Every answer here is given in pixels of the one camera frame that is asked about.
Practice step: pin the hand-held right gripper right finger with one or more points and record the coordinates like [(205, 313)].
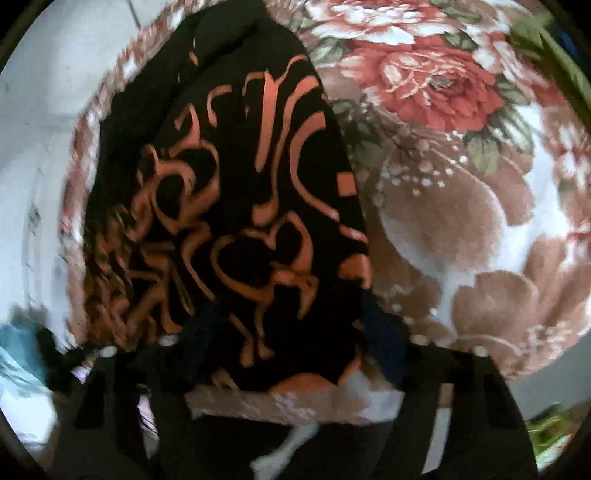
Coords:
[(388, 350)]

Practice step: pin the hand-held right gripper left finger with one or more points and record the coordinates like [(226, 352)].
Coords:
[(166, 369)]

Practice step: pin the black orange print hoodie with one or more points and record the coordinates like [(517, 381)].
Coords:
[(231, 184)]

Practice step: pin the teal cloth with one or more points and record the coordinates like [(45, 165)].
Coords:
[(18, 344)]

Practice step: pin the floral blanket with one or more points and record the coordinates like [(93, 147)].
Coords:
[(461, 207)]

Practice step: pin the lime green plastic item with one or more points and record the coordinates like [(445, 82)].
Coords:
[(549, 434)]

